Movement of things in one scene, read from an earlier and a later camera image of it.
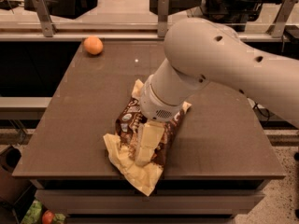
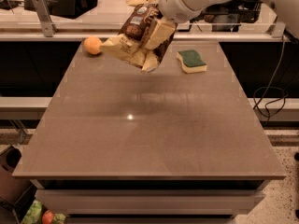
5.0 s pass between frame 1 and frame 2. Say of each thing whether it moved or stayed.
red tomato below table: stayed
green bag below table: stayed
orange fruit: stayed
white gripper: moved
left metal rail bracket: stayed
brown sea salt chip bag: moved
